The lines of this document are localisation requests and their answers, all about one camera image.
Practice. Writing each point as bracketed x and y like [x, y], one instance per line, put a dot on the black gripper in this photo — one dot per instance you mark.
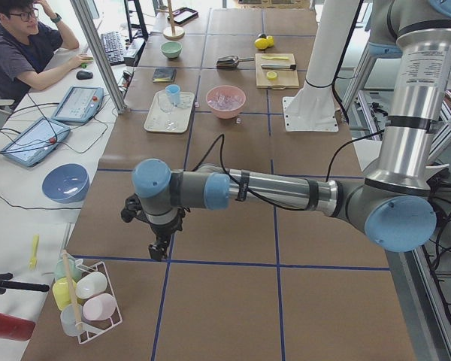
[164, 232]

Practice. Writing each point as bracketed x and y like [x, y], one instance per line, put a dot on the pink bowl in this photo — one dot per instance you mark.
[228, 89]

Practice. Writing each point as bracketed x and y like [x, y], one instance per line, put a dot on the metal ice scoop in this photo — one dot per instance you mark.
[232, 61]

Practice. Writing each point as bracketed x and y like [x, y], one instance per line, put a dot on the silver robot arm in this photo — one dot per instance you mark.
[390, 205]

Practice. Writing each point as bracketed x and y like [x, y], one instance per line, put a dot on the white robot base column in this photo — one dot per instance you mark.
[312, 109]

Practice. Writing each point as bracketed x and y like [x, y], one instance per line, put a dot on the white cup in rack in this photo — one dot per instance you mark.
[91, 285]

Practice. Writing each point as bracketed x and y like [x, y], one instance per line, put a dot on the pink cup in rack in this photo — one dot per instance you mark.
[99, 307]

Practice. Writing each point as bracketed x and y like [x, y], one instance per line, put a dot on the green cup in rack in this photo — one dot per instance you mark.
[59, 271]

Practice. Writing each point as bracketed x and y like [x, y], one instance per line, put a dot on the yellow cup in rack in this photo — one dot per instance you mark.
[61, 293]

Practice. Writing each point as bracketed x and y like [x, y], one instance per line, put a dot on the clear cup in rack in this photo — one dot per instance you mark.
[68, 322]

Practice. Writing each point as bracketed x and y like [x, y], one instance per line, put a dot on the blue plastic cup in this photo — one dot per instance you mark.
[173, 94]

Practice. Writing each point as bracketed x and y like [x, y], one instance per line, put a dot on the clear ice cubes pile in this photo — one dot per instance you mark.
[223, 101]

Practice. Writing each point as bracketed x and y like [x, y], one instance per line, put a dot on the white dish rack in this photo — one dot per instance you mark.
[93, 329]

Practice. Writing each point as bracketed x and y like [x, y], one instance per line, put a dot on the wooden stick in rack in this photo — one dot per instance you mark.
[71, 292]

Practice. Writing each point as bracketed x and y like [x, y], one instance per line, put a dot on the blue bowl on side table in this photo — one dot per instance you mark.
[66, 184]

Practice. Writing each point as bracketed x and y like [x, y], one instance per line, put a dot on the yellow plastic fork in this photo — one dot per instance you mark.
[33, 258]

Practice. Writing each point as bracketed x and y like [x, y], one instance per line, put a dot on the cream bear tray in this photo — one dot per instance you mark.
[156, 119]

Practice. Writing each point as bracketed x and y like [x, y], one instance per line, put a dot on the clear wine glass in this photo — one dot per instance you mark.
[167, 107]

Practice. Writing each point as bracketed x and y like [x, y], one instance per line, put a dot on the lower blue teach pendant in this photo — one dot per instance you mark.
[36, 142]

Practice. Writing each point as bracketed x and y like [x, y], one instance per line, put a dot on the blue teach pendant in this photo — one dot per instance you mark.
[79, 105]
[36, 142]

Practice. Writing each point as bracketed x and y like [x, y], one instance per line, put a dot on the upper blue teach pendant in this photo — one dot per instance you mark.
[79, 105]

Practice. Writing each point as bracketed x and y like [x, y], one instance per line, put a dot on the grey folded cloth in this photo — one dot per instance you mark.
[164, 75]

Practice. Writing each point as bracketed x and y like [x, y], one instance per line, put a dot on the red bottle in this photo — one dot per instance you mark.
[15, 328]

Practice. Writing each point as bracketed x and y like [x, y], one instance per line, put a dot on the black computer mouse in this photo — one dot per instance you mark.
[84, 75]

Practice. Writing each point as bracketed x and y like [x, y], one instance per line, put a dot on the green bowl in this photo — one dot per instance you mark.
[171, 49]

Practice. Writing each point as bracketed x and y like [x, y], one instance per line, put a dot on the lemon half slice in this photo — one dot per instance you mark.
[271, 75]

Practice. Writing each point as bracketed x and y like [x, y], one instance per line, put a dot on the metal rod tool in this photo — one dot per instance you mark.
[279, 67]

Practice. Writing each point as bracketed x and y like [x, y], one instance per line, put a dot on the black keyboard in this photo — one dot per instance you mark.
[114, 47]

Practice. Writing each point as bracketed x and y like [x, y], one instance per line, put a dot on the wooden cutting board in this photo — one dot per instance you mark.
[285, 80]

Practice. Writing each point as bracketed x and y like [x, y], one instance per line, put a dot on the wooden mug tree stand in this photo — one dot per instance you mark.
[172, 32]

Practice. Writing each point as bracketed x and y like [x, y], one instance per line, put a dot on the yellow plastic knife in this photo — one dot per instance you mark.
[283, 58]

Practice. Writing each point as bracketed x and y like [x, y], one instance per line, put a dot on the large yellow lemon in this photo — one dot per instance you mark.
[261, 43]

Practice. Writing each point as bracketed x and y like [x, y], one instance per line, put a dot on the small yellow lemon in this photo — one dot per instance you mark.
[270, 40]

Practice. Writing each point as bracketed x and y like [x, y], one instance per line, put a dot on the seated person in grey shirt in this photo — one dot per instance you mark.
[30, 34]

